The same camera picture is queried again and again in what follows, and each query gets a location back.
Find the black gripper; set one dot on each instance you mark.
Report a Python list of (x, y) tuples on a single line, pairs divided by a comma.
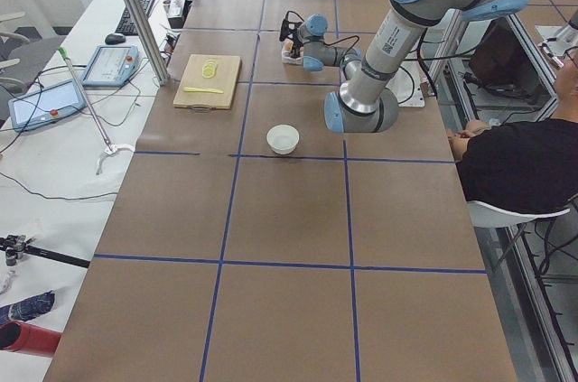
[(295, 41)]

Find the clear plastic egg box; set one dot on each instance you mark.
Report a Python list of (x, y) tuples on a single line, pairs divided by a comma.
[(291, 57)]

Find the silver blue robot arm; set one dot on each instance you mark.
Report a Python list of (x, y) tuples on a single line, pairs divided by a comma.
[(364, 103)]

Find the front lemon slice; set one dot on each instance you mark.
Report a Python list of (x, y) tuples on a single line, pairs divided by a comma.
[(209, 75)]

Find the wooden cutting board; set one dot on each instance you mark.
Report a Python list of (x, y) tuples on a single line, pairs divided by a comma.
[(226, 79)]

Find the white ceramic bowl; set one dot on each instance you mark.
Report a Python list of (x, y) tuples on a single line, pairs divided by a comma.
[(282, 139)]

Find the yellow plastic knife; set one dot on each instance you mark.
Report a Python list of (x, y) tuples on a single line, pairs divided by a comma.
[(203, 90)]

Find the black computer mouse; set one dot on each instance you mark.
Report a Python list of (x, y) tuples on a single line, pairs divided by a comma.
[(114, 39)]

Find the far blue teach pendant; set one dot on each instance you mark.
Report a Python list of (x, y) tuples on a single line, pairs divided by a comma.
[(111, 66)]

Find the blue teach pendant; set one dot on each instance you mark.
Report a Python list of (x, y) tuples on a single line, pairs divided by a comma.
[(45, 106), (111, 66)]

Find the metal reacher grabber stick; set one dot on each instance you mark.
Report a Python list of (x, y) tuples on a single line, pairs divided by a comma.
[(110, 148)]

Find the white chair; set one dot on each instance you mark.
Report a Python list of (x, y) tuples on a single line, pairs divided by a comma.
[(484, 215)]

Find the near blue teach pendant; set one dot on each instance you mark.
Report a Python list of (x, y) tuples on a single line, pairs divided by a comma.
[(45, 106)]

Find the person in black shirt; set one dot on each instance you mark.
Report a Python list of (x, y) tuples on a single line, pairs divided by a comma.
[(526, 167)]

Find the red cylinder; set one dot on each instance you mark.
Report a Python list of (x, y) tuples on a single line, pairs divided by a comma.
[(25, 338)]

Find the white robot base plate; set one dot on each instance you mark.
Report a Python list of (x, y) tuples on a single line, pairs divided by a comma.
[(407, 86)]

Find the aluminium frame post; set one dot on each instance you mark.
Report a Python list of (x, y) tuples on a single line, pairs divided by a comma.
[(148, 41)]

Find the black camera tripod arm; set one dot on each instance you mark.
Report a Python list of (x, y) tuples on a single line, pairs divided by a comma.
[(16, 246)]

